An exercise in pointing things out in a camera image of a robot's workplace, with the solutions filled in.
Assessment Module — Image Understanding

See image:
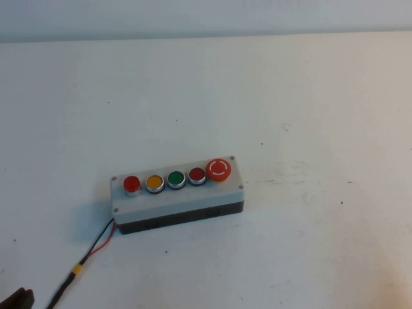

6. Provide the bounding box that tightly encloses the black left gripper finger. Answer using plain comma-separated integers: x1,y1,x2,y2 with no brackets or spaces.
0,286,35,309

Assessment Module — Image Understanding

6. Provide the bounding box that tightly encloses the red illuminated push button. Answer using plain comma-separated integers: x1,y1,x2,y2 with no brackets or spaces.
123,175,143,198

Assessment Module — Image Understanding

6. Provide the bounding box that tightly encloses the yellow push button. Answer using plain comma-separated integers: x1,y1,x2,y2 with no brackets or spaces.
145,174,166,196

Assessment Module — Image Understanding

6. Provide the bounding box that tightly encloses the grey button box black base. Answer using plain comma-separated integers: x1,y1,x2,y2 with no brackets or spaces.
109,156,245,235

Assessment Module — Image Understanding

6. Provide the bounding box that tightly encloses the green push button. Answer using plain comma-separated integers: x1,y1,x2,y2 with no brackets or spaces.
166,171,187,191

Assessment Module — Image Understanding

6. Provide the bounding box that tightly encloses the dark red flat push button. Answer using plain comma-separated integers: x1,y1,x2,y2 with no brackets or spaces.
187,167,207,187

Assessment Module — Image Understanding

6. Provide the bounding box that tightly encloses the red emergency stop mushroom button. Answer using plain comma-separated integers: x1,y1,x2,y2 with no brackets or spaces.
205,158,233,183

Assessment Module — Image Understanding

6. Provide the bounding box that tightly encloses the black red power cable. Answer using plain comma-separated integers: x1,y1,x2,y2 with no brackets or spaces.
44,218,117,309

